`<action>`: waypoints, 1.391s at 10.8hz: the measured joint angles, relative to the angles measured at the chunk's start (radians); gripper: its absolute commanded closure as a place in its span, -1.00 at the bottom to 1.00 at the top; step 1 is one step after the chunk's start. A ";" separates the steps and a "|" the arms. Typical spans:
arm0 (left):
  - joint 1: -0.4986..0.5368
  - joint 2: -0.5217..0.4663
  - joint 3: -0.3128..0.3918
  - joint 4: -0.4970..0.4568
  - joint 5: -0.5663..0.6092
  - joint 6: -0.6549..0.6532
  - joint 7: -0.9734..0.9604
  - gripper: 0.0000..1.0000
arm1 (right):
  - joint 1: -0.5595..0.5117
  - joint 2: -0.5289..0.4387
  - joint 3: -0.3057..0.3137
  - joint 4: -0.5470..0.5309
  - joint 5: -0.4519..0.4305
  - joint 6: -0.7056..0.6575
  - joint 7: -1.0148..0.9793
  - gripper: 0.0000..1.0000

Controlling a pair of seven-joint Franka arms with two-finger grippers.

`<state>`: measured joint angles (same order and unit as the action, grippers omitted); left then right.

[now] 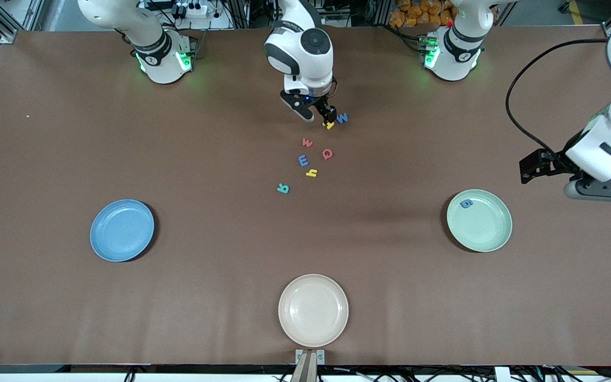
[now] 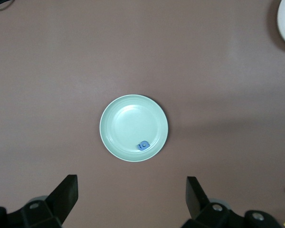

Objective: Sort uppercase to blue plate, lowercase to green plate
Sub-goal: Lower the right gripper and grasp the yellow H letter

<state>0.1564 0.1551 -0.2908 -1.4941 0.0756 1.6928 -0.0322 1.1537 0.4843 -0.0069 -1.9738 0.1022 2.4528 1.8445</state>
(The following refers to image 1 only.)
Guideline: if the orange snack bag pile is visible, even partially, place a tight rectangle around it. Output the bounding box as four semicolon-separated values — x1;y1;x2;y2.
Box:
389;0;457;28

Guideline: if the white power strip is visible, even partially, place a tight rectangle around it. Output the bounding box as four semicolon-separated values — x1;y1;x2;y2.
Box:
176;2;210;18

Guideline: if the aluminium frame post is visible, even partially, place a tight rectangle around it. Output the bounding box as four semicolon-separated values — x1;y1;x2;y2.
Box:
0;0;46;44

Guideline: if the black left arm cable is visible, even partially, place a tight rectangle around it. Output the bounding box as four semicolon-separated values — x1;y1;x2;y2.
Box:
505;38;611;160

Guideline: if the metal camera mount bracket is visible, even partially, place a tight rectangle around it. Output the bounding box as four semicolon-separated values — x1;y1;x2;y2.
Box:
295;349;326;382

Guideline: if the blue plate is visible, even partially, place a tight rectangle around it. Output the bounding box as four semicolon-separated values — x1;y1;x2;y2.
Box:
90;199;155;263

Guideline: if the beige plate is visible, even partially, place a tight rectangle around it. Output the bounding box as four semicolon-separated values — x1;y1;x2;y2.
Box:
278;274;350;349

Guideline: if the green plate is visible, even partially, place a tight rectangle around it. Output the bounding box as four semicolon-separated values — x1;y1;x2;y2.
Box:
446;189;513;253

